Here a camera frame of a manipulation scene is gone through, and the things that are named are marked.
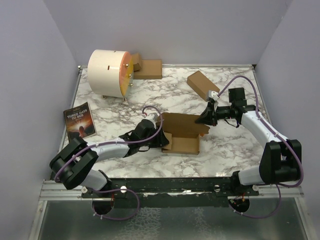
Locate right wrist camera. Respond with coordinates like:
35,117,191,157
206,90,220,102

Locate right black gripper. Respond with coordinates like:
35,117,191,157
195,101,234,127

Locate folded brown cardboard box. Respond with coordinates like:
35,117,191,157
187,70,220,100

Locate dark book three days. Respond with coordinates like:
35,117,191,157
63,102,97,141

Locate round white drawer cabinet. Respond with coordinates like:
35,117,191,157
87,49,134,98

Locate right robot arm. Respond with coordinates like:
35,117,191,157
195,87,303,196

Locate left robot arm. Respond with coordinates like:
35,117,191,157
49,119,170,198

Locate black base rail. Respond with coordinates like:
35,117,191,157
79,176,278,210

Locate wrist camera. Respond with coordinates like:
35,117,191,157
145,112,159,125
206,90,220,102

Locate large flat cardboard box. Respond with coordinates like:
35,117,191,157
133,59,163,80

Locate small cardboard box at back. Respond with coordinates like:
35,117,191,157
131,52,143,72

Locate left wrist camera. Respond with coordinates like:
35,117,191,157
145,112,159,125

